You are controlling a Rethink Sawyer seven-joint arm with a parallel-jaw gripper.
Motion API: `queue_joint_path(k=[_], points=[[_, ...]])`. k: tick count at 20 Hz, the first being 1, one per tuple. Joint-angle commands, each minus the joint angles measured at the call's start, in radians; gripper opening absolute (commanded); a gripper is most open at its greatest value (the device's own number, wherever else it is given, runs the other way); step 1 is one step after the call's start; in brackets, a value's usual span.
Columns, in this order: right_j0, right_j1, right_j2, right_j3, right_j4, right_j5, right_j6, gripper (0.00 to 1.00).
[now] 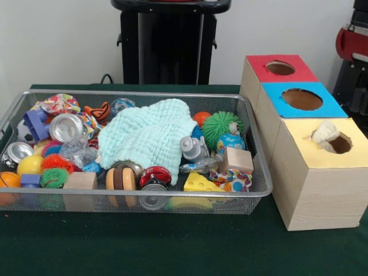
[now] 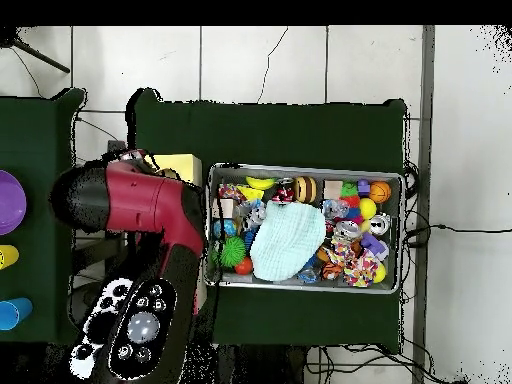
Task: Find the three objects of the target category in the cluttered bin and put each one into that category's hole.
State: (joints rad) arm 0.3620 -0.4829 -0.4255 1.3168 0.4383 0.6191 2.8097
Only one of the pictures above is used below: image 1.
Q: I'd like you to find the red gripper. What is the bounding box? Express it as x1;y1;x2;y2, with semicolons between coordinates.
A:
336;26;368;116

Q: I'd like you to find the cream muslin cloth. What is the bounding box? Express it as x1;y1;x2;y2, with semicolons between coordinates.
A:
311;120;341;154

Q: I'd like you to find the green spiky ball with eyes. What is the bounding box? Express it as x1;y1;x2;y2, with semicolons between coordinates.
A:
202;111;246;150

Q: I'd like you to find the colourful polka dot cloth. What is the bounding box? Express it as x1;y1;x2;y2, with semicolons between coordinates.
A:
209;168;253;193

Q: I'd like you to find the wooden box with three holes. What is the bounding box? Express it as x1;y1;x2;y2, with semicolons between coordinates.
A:
240;55;368;231

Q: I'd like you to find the clear mesh bin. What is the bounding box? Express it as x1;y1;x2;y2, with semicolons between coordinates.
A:
0;88;273;215

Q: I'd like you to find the blue globe ball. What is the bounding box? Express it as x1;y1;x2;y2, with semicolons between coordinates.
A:
217;132;247;157

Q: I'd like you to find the plain wooden block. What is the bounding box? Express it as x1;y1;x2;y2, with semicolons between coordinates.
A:
218;146;254;174

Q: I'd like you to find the red ball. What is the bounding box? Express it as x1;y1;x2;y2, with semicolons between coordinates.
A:
193;112;212;127

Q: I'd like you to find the yellow cheese wedge toy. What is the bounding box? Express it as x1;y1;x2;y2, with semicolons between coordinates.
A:
184;171;228;193

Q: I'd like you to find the mint green muslin cloth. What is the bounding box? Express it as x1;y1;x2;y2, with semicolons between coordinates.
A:
97;99;198;185

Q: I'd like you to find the dark green tablecloth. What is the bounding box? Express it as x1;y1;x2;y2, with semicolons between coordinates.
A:
0;84;368;276

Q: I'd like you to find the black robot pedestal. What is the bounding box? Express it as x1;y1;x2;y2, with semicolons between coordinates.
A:
111;0;233;86

